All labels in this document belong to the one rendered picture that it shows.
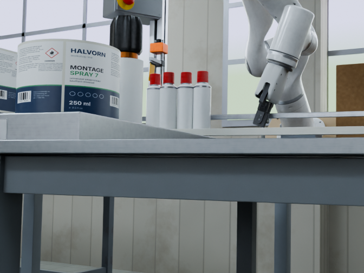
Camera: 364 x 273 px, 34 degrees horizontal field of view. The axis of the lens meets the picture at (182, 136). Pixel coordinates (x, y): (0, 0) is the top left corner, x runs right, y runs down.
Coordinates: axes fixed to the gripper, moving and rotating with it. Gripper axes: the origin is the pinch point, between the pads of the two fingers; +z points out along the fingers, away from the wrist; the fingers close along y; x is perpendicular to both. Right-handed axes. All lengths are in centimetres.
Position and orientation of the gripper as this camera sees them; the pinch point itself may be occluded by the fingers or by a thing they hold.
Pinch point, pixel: (260, 118)
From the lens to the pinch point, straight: 163.8
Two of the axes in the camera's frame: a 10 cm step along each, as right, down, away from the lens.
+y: -4.0, -0.7, -9.1
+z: -3.3, 9.4, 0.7
